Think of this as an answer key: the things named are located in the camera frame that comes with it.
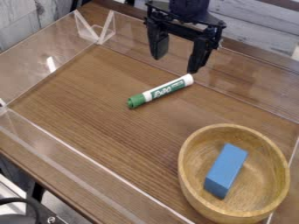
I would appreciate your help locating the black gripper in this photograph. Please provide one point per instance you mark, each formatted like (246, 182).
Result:
(186, 19)

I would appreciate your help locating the blue rectangular block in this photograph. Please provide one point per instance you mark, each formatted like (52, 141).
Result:
(225, 170)

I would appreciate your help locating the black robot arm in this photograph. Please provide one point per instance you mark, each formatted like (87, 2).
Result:
(186, 19)

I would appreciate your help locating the brown wooden bowl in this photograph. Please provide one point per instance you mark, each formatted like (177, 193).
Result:
(262, 183)

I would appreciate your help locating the green Expo marker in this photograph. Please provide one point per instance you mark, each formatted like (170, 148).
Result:
(161, 91)

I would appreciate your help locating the black table leg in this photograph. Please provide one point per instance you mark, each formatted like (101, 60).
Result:
(38, 191)

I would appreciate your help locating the clear acrylic corner bracket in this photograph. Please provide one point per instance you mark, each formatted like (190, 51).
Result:
(97, 33)

